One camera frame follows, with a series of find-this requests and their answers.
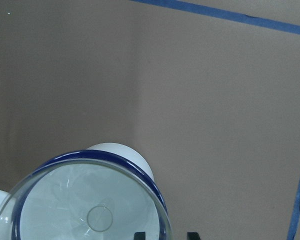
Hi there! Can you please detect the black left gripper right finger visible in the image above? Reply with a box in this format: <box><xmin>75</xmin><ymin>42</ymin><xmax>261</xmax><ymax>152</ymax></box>
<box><xmin>186</xmin><ymin>232</ymin><xmax>200</xmax><ymax>240</ymax></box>

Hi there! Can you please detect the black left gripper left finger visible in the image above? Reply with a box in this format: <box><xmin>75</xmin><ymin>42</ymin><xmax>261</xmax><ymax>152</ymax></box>
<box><xmin>133</xmin><ymin>231</ymin><xmax>146</xmax><ymax>240</ymax></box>

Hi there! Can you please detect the white enamel mug blue rim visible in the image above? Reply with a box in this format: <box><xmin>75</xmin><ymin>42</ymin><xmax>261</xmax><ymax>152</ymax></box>
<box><xmin>10</xmin><ymin>142</ymin><xmax>169</xmax><ymax>240</ymax></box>

